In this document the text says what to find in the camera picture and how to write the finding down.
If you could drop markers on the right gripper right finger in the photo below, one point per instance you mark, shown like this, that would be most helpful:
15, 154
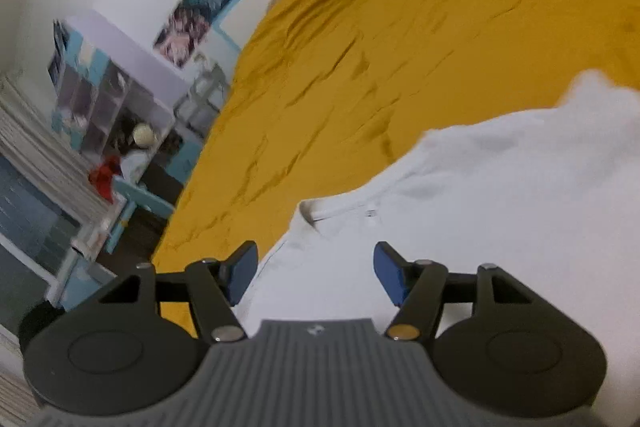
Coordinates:
419, 290

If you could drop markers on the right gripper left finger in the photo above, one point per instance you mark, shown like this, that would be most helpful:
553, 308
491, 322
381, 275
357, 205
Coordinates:
211, 288

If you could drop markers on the white printed sweatshirt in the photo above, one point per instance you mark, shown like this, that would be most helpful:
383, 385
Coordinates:
549, 195

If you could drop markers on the blue white desk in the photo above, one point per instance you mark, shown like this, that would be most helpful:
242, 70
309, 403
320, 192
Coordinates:
151, 182

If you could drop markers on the red bag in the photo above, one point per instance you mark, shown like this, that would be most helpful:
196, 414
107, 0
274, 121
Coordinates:
101, 177

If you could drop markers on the grey chair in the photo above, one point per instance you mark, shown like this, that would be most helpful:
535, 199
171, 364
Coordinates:
200, 106

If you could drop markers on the blue shelf unit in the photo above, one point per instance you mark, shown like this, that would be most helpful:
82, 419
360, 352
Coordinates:
107, 85

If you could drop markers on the mustard yellow bed quilt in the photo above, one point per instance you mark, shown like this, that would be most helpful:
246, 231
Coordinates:
330, 93

